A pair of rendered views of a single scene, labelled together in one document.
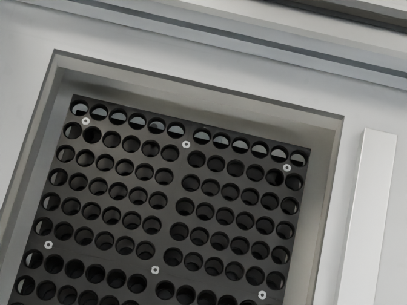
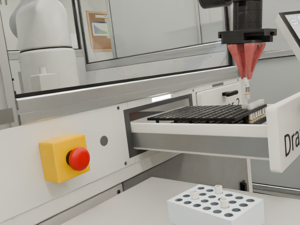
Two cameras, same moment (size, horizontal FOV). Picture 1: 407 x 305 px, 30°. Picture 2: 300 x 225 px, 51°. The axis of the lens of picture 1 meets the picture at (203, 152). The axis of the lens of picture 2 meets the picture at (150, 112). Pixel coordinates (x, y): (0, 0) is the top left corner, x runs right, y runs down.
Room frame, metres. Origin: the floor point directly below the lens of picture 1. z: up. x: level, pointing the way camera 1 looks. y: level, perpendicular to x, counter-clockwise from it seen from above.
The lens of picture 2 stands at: (0.76, -0.97, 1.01)
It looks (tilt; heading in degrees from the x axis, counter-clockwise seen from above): 7 degrees down; 128
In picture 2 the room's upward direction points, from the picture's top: 7 degrees counter-clockwise
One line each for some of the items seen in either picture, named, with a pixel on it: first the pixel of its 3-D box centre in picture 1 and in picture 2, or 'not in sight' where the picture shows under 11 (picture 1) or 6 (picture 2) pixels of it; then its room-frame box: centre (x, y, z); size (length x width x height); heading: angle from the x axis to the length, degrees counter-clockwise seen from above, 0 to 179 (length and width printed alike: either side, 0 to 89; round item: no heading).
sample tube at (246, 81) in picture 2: not in sight; (246, 88); (0.51, -0.32, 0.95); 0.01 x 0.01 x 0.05
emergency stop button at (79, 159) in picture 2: not in sight; (77, 158); (0.33, -0.64, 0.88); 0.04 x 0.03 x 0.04; 88
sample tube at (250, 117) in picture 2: not in sight; (250, 114); (0.51, -0.30, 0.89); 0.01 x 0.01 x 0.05
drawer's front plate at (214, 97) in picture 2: not in sight; (222, 103); (0.30, 0.01, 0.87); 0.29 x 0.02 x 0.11; 88
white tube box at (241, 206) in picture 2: not in sight; (214, 210); (0.53, -0.55, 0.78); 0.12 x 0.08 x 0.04; 170
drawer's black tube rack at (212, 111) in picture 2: not in sight; (207, 124); (0.41, -0.31, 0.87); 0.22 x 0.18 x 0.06; 178
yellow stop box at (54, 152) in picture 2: not in sight; (66, 156); (0.29, -0.64, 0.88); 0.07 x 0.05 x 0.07; 88
